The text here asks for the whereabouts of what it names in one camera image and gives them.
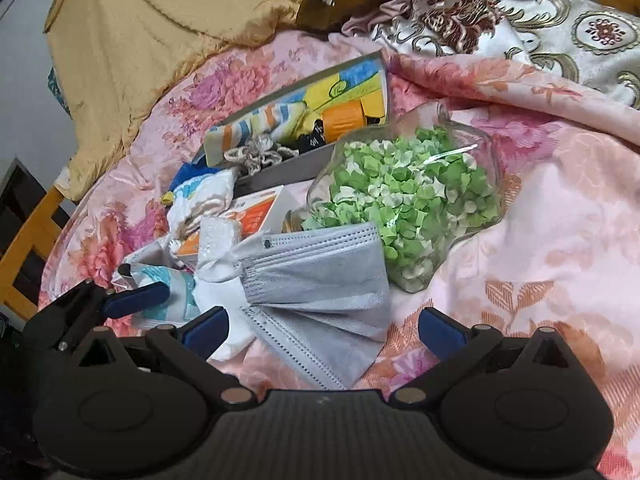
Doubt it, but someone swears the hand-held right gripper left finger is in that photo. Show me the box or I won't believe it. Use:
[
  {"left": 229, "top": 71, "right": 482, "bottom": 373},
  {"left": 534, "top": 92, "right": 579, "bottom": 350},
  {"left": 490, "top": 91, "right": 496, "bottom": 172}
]
[{"left": 70, "top": 306, "right": 258, "bottom": 411}]

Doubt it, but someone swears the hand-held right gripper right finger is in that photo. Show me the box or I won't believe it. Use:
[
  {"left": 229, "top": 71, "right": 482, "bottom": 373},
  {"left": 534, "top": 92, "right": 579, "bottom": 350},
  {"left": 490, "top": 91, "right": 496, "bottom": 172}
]
[{"left": 387, "top": 307, "right": 581, "bottom": 411}]

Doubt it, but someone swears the glass jar of green paper stars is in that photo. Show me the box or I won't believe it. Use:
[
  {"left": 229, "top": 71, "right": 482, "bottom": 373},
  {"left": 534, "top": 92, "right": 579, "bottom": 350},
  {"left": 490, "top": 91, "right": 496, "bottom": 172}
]
[{"left": 282, "top": 107, "right": 505, "bottom": 295}]

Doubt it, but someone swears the white glittery strip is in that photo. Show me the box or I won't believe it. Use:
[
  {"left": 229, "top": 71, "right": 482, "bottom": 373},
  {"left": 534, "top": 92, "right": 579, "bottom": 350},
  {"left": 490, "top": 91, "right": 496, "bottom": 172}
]
[{"left": 199, "top": 216, "right": 242, "bottom": 281}]

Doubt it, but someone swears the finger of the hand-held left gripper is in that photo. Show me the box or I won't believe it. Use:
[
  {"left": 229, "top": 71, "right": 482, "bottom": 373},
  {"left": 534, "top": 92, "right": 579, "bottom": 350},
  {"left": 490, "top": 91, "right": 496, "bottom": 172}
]
[{"left": 50, "top": 280, "right": 171, "bottom": 353}]

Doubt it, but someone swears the pink floral bedsheet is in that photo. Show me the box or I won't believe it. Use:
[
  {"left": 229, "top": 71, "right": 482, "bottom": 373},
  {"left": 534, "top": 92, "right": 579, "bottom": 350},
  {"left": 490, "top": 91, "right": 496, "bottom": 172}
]
[{"left": 37, "top": 30, "right": 640, "bottom": 480}]

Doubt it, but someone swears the orange cup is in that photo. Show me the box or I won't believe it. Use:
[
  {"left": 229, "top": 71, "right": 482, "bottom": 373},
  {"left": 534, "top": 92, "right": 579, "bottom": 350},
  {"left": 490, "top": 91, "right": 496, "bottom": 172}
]
[{"left": 321, "top": 101, "right": 365, "bottom": 145}]

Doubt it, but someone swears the striped sock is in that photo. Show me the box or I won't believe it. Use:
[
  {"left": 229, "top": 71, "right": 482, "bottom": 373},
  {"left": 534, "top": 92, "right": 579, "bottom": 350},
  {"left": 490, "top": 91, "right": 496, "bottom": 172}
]
[{"left": 207, "top": 102, "right": 308, "bottom": 168}]

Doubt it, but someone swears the orange medicine box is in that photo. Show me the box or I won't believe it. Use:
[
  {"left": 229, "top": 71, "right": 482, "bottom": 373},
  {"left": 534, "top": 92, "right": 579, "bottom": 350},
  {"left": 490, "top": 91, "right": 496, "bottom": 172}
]
[{"left": 175, "top": 185, "right": 287, "bottom": 267}]

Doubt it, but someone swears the black printed sock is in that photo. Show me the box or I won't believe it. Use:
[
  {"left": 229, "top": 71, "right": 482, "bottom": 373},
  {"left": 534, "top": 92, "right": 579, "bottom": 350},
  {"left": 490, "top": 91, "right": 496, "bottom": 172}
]
[{"left": 295, "top": 119, "right": 328, "bottom": 156}]

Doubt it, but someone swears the yellow blanket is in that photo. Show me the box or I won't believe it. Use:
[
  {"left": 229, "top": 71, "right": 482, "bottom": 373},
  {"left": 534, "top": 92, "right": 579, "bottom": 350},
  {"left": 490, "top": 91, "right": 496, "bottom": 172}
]
[{"left": 44, "top": 0, "right": 326, "bottom": 201}]

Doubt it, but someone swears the wall poster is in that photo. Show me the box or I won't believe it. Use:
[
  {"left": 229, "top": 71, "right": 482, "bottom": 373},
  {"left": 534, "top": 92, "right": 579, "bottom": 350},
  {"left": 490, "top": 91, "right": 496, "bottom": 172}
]
[{"left": 47, "top": 67, "right": 73, "bottom": 118}]

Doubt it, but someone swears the white tissue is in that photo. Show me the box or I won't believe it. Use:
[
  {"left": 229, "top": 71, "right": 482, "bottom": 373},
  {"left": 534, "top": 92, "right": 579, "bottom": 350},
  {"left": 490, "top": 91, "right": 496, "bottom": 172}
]
[{"left": 192, "top": 260, "right": 261, "bottom": 361}]

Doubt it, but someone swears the blue yellow sock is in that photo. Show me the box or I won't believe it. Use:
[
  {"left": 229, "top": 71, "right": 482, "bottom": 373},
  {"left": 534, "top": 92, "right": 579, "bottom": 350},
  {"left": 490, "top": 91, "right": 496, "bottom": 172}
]
[{"left": 160, "top": 160, "right": 206, "bottom": 206}]

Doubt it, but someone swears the blue white wrapper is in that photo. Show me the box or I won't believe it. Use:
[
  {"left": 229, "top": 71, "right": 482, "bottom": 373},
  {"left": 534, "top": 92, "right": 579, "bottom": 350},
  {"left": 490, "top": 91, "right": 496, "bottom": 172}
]
[{"left": 111, "top": 260, "right": 201, "bottom": 331}]

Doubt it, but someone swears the grey tray with cartoon print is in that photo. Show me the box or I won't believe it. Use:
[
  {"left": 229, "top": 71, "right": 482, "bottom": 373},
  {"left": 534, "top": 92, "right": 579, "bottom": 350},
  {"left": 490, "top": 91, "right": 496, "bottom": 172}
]
[{"left": 204, "top": 49, "right": 390, "bottom": 197}]

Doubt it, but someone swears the grey face mask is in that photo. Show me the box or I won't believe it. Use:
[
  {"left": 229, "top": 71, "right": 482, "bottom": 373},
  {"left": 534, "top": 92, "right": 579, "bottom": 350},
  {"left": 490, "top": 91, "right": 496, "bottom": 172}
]
[{"left": 239, "top": 221, "right": 392, "bottom": 392}]

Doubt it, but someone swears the dark wooden door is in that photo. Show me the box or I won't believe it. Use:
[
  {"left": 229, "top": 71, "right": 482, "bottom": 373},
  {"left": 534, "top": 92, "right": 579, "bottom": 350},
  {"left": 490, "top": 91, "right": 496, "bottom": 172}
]
[{"left": 0, "top": 157, "right": 56, "bottom": 311}]

